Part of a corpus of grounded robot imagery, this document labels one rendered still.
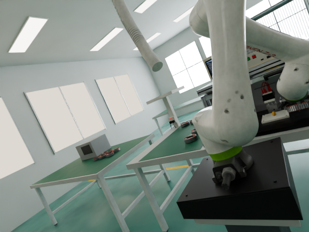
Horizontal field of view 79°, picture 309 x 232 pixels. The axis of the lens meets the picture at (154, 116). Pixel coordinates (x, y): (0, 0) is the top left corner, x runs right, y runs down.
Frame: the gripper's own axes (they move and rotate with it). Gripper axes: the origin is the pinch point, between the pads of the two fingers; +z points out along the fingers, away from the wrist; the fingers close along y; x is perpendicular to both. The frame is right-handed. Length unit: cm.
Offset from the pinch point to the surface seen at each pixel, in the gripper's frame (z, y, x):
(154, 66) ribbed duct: 44, -124, 105
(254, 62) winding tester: 8.3, -14.3, 37.7
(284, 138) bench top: -6.4, -10.7, -17.8
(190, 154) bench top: -6, -67, -17
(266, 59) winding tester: 8.8, -7.0, 36.6
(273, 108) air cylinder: 23.9, -13.2, 6.2
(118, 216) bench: 13, -174, -63
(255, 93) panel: 29.8, -21.6, 22.9
